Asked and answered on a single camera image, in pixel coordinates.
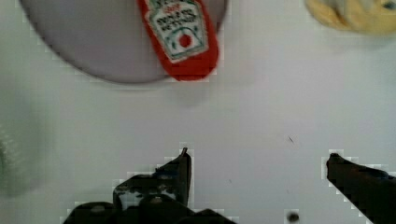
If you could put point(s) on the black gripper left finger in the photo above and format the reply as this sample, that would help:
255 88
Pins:
157 198

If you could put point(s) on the red ketchup bottle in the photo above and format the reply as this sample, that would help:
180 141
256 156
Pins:
182 35

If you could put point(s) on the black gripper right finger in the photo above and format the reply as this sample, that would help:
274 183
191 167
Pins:
371 191

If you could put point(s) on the green perforated colander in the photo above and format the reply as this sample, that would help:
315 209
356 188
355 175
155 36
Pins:
15 179

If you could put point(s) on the grey round plate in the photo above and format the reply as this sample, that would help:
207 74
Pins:
105 39

